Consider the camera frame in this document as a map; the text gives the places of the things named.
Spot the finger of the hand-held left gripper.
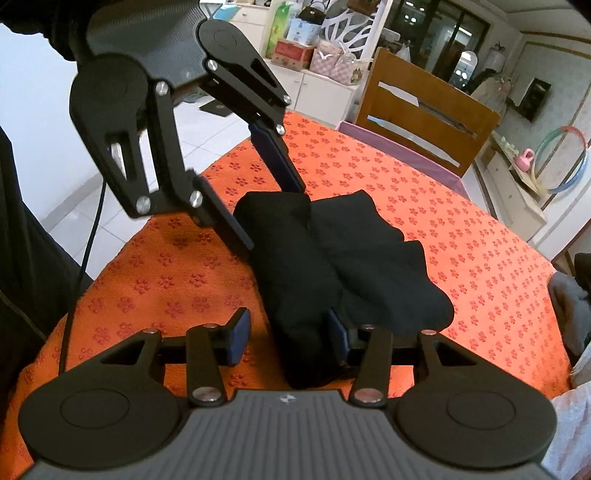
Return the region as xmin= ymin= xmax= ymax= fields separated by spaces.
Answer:
xmin=202 ymin=54 xmax=307 ymax=195
xmin=87 ymin=80 xmax=256 ymax=251

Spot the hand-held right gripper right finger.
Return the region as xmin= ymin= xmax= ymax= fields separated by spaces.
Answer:
xmin=325 ymin=309 xmax=484 ymax=408

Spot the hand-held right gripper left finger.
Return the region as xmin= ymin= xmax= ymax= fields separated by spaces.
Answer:
xmin=95 ymin=308 xmax=252 ymax=408

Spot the black garment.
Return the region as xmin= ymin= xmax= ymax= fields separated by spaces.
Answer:
xmin=233 ymin=189 xmax=455 ymax=391

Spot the white sideboard cabinet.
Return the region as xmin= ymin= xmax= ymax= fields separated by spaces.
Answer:
xmin=173 ymin=0 xmax=363 ymax=126

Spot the dark floor mat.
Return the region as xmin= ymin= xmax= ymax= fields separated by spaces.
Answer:
xmin=198 ymin=99 xmax=232 ymax=116

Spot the red cardboard box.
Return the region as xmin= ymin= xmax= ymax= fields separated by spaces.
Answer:
xmin=270 ymin=38 xmax=318 ymax=71

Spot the pink checkered bag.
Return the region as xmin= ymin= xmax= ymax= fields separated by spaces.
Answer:
xmin=308 ymin=39 xmax=366 ymax=86

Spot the blue and white box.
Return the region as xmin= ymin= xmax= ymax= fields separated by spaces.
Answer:
xmin=286 ymin=17 xmax=322 ymax=43

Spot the green bag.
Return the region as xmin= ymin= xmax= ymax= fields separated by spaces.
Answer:
xmin=266 ymin=0 xmax=298 ymax=44

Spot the pink cloth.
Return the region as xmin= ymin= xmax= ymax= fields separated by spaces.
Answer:
xmin=336 ymin=120 xmax=472 ymax=201

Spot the black handbag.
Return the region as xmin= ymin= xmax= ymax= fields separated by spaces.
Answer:
xmin=299 ymin=0 xmax=329 ymax=25

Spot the white lattice partition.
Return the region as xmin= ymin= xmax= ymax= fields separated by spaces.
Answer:
xmin=323 ymin=0 xmax=393 ymax=61

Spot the wooden chair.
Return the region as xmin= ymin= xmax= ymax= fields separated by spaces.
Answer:
xmin=355 ymin=47 xmax=502 ymax=178

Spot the orange floral tablecloth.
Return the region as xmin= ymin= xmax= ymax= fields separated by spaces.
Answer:
xmin=0 ymin=111 xmax=574 ymax=472

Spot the dark glass door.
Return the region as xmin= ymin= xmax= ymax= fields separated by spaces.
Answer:
xmin=383 ymin=0 xmax=490 ymax=84

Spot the beige low cabinet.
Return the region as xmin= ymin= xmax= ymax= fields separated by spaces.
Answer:
xmin=475 ymin=130 xmax=549 ymax=241

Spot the beige jacket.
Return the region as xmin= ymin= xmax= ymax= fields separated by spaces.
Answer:
xmin=471 ymin=69 xmax=515 ymax=114

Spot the dark grey garment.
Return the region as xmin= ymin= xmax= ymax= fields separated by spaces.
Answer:
xmin=547 ymin=271 xmax=591 ymax=365

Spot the pale cloth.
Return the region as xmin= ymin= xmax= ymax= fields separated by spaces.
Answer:
xmin=540 ymin=369 xmax=591 ymax=480

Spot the multicoloured hula hoop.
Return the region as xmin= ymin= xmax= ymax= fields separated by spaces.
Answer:
xmin=530 ymin=124 xmax=591 ymax=195

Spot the black cable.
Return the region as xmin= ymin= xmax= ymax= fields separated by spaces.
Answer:
xmin=59 ymin=178 xmax=108 ymax=376

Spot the black wall television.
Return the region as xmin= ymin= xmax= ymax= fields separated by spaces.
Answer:
xmin=519 ymin=78 xmax=552 ymax=123

